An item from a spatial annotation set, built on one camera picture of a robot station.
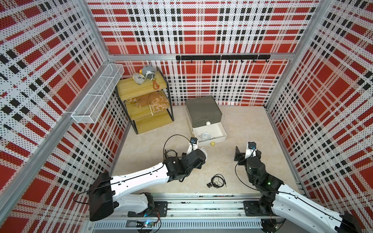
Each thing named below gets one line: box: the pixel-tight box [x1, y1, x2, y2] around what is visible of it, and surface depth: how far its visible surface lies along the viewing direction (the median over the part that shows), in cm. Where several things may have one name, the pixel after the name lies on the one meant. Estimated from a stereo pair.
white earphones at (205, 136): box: [198, 132, 214, 142], surface depth 95 cm
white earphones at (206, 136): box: [198, 132, 216, 142], surface depth 95 cm
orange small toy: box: [152, 80, 160, 90], surface depth 88 cm
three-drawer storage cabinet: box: [185, 95, 227, 138], surface depth 95 cm
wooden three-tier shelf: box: [114, 66, 174, 135], surface depth 92 cm
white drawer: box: [192, 122, 227, 147], surface depth 95 cm
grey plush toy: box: [141, 62, 156, 82], surface depth 88 cm
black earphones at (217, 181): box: [206, 173, 227, 189], surface depth 84 cm
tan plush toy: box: [126, 91, 170, 112], surface depth 91 cm
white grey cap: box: [132, 72, 146, 85], surface depth 86 cm
